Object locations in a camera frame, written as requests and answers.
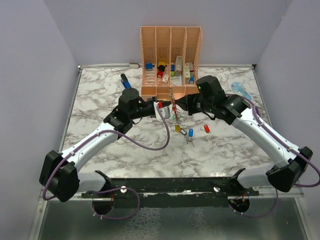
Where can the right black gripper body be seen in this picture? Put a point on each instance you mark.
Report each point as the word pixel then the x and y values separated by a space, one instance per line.
pixel 194 103

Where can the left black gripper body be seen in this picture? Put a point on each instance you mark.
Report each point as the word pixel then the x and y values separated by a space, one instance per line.
pixel 145 108

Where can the red handled key organizer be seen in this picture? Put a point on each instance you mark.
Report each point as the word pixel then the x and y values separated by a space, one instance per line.
pixel 174 107

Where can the yellow key tag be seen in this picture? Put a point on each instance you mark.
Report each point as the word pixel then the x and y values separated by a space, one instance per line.
pixel 177 128

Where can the red key tag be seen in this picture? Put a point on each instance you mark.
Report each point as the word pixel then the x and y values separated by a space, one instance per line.
pixel 206 128

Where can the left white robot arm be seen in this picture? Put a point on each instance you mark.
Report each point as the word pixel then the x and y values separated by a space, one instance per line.
pixel 60 174

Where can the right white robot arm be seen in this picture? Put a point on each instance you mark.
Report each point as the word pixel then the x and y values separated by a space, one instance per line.
pixel 289 160

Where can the silver keys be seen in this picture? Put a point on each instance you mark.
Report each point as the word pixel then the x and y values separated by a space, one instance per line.
pixel 189 140

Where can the blue glue stick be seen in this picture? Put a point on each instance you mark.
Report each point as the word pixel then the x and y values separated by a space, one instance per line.
pixel 191 81

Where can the blue key tag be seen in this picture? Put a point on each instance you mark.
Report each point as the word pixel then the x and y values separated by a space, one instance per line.
pixel 190 132

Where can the black key tag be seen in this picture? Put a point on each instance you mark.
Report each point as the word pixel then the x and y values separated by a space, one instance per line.
pixel 183 132

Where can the pink pencil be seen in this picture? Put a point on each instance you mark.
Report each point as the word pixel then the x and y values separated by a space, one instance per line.
pixel 164 79

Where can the blue stapler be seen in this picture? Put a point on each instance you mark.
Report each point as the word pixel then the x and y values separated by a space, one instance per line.
pixel 125 82

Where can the red black stamp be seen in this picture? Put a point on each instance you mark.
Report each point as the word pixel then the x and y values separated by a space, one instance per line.
pixel 160 71

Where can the green eraser block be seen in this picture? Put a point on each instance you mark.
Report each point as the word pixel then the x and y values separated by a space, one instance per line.
pixel 172 70

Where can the white red box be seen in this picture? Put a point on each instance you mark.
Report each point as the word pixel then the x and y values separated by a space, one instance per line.
pixel 188 72

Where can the green white box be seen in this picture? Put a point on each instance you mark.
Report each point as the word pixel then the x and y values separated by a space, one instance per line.
pixel 178 66

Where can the blue stamp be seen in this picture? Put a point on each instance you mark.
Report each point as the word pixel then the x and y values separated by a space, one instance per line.
pixel 149 66

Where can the yellow block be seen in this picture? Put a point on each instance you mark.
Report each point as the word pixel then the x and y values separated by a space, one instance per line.
pixel 162 63

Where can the peach plastic desk organizer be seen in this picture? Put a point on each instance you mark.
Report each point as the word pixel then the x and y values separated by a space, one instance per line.
pixel 170 61

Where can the blue white blister pack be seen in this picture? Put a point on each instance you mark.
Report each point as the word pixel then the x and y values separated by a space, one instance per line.
pixel 239 89

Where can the white wall plug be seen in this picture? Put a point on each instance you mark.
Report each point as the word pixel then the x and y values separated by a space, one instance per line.
pixel 134 65

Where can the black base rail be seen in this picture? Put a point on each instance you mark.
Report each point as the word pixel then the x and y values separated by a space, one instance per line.
pixel 172 192

